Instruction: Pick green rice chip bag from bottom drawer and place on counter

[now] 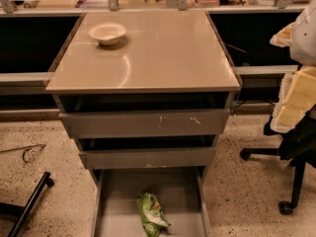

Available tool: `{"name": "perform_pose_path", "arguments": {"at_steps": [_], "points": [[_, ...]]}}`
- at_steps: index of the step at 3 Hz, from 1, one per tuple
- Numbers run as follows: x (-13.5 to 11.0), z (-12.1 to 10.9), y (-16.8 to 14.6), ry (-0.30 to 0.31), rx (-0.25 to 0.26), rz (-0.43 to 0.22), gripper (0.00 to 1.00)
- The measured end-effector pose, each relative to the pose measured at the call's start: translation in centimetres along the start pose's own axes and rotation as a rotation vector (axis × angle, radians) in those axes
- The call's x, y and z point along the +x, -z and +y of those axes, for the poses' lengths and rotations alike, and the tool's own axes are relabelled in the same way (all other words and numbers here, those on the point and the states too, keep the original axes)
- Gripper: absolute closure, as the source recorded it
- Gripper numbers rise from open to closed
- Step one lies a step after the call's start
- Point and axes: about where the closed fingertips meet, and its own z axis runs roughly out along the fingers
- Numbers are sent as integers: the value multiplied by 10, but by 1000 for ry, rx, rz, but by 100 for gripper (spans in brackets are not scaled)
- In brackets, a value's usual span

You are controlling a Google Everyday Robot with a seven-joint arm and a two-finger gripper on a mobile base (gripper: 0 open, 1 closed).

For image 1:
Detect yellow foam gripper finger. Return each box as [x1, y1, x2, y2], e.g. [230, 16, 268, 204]
[270, 23, 293, 47]
[270, 66, 316, 133]

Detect green rice chip bag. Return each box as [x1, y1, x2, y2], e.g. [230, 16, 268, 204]
[136, 193, 170, 237]

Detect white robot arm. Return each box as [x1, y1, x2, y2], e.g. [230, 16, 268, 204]
[269, 0, 316, 133]

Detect grey top drawer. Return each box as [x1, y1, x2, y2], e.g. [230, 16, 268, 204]
[59, 109, 229, 138]

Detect grey middle drawer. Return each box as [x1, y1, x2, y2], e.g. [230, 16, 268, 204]
[79, 147, 215, 169]

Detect beige counter top cabinet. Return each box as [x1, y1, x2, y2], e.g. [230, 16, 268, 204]
[44, 9, 242, 95]

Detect grey open bottom drawer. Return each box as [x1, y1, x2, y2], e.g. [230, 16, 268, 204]
[91, 167, 211, 237]

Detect black office chair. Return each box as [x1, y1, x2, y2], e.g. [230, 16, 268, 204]
[239, 108, 316, 214]

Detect white paper bowl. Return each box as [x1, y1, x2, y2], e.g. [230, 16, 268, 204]
[88, 22, 126, 45]

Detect black chair leg left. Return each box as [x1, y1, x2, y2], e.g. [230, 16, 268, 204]
[0, 172, 54, 237]

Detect metal wire hook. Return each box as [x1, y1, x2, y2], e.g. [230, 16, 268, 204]
[0, 144, 46, 163]

